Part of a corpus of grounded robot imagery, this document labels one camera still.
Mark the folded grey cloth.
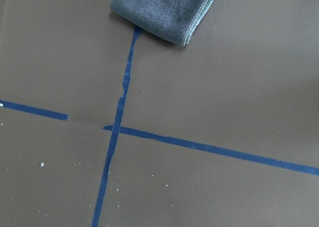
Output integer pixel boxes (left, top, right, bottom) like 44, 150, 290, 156
110, 0, 214, 46

